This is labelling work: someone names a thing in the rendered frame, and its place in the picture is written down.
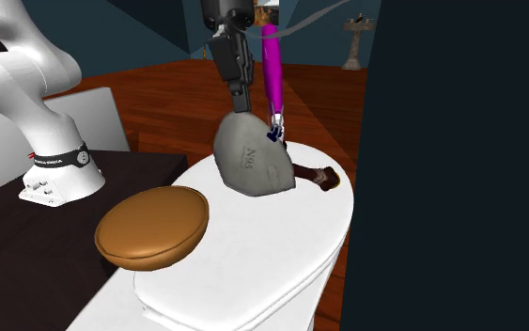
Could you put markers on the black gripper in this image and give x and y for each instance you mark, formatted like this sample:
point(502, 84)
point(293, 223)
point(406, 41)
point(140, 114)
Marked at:
point(229, 57)

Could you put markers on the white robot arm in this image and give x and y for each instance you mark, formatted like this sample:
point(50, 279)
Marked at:
point(26, 101)

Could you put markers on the grey face mask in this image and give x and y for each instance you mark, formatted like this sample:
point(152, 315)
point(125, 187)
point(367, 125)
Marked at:
point(252, 158)

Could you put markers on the dark brown banded stick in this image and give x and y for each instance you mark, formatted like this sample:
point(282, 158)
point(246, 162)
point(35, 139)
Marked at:
point(321, 176)

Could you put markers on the white toilet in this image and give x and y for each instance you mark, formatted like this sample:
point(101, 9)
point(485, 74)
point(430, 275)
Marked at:
point(255, 247)

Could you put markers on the brown wooden bowl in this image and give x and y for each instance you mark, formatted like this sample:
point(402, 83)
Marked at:
point(152, 227)

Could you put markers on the dark robot stand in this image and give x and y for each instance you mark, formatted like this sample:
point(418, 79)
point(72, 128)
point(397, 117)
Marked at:
point(39, 256)

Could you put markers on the grey pedestal sink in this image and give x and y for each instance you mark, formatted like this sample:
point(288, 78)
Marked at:
point(354, 43)

